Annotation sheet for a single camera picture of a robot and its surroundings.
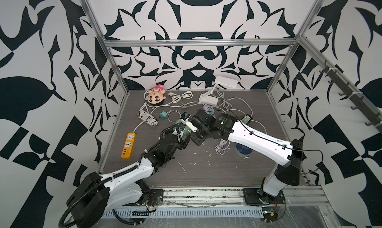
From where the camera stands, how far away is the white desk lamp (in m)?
0.96

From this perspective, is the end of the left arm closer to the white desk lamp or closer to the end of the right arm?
the end of the right arm

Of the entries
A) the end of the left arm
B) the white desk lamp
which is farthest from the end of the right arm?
the white desk lamp
